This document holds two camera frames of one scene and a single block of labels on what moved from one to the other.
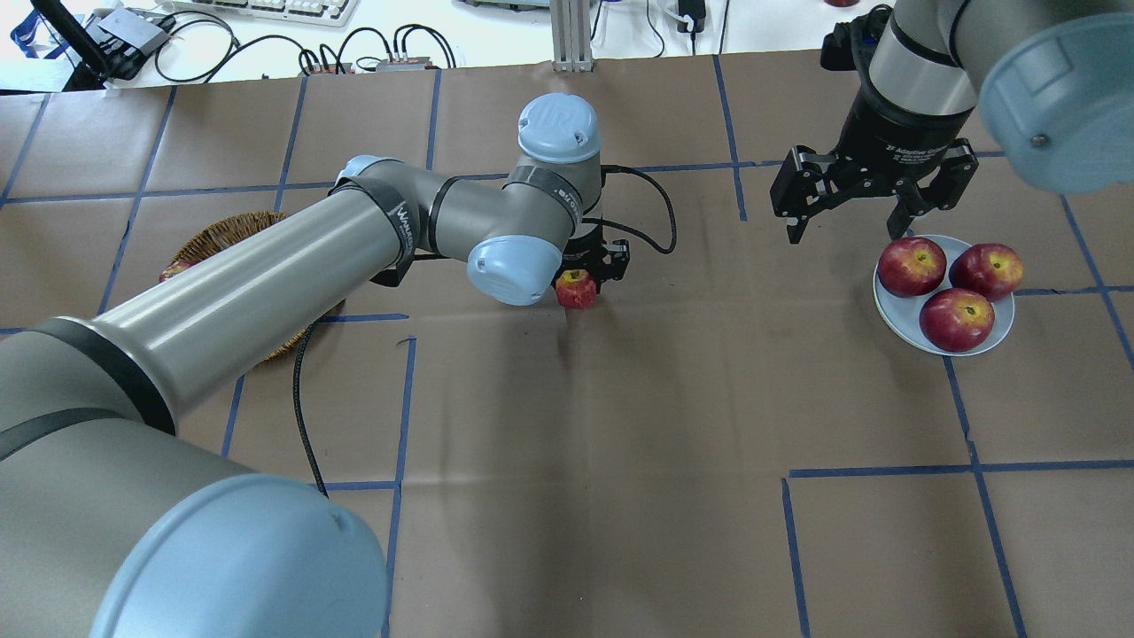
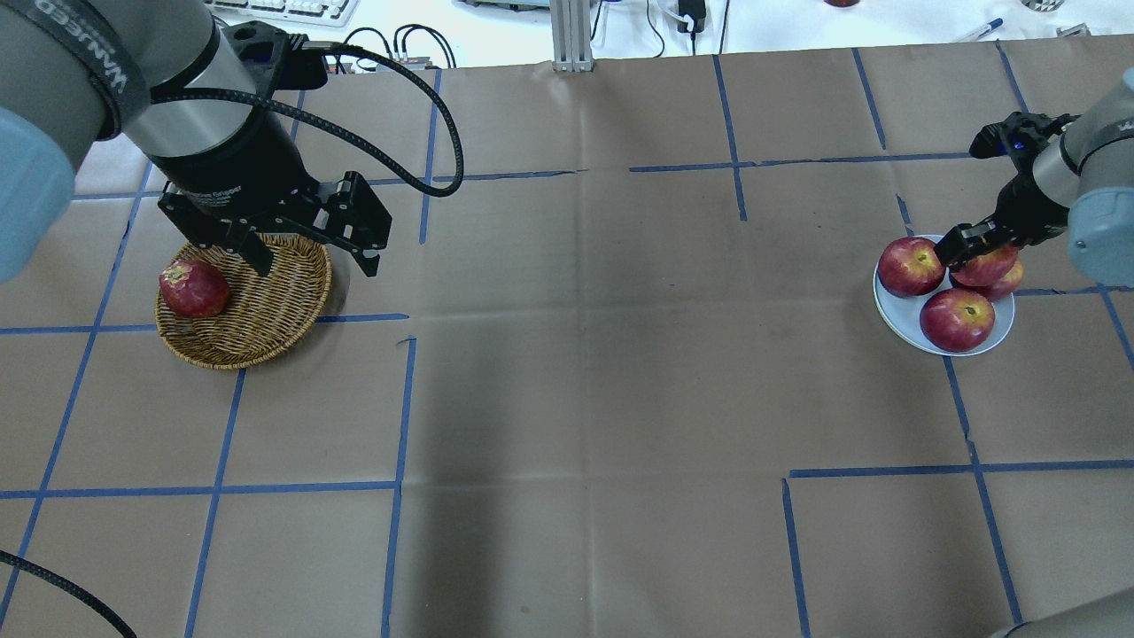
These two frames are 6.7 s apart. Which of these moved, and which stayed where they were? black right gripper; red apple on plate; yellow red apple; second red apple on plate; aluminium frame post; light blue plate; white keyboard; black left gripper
Moved: yellow red apple; black left gripper; black right gripper
Stayed: red apple on plate; second red apple on plate; aluminium frame post; white keyboard; light blue plate
